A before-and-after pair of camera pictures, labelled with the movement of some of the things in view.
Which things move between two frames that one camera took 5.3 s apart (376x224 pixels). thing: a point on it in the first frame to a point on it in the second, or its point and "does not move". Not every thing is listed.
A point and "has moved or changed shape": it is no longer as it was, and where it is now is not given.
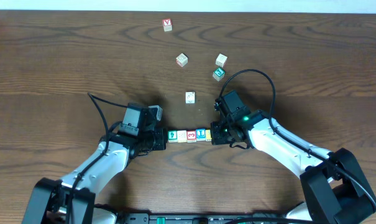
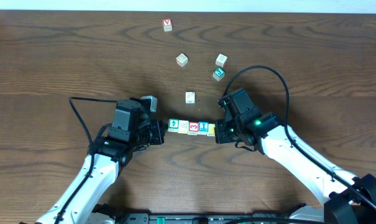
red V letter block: [167, 25] does not move
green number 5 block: [172, 136] to [173, 125]
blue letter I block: [201, 134] to [203, 128]
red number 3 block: [191, 136] to [193, 128]
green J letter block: [219, 73] does not move
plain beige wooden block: [182, 136] to [183, 127]
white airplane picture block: [190, 98] does not move
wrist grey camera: [154, 112] to [153, 103]
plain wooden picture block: [221, 60] does not move
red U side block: [182, 60] does not move
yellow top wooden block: [208, 135] has moved or changed shape
